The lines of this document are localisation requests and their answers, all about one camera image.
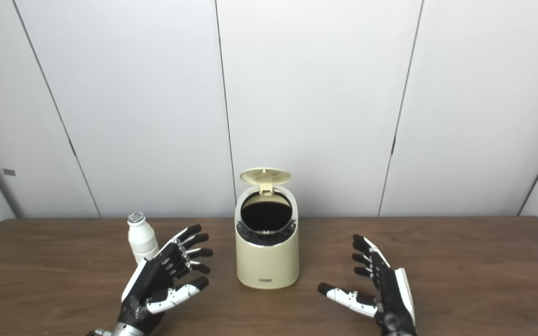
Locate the black bin liner bag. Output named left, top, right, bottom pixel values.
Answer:
left=236, top=219, right=297, bottom=247

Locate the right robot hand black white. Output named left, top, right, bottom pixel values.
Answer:
left=318, top=234, right=418, bottom=336

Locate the round cream bin lid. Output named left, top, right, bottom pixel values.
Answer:
left=240, top=168, right=292, bottom=194

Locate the small white plastic bottle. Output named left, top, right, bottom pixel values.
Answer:
left=127, top=212, right=160, bottom=265

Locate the cream-colored bin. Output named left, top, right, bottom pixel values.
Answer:
left=234, top=168, right=300, bottom=290

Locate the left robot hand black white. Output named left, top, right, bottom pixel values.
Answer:
left=117, top=224, right=214, bottom=327

